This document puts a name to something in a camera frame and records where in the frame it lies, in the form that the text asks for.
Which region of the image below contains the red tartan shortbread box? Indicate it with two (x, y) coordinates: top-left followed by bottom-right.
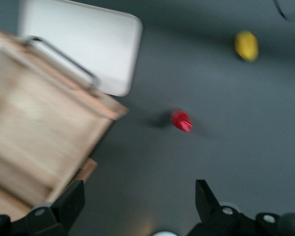
(169, 107), (194, 134)

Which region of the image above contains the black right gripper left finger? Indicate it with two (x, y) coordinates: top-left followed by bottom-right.
(0, 179), (86, 236)

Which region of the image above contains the white round cup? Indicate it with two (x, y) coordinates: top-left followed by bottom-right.
(151, 230), (178, 236)

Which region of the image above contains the black metal drawer handle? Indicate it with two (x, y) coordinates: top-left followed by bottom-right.
(23, 35), (100, 92)

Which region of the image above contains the white rounded rectangular tray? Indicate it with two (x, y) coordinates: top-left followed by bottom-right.
(17, 0), (143, 97)

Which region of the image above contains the wooden board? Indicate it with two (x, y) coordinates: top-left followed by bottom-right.
(0, 158), (98, 222)

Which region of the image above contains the yellow lemon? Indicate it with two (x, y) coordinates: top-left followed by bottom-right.
(234, 29), (259, 62)

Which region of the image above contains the grey round bowl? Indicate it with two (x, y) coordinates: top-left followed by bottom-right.
(272, 0), (295, 22)

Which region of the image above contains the light wooden drawer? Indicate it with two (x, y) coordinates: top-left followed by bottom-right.
(0, 24), (129, 213)

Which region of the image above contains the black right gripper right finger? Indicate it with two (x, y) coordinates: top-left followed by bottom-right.
(186, 179), (283, 236)

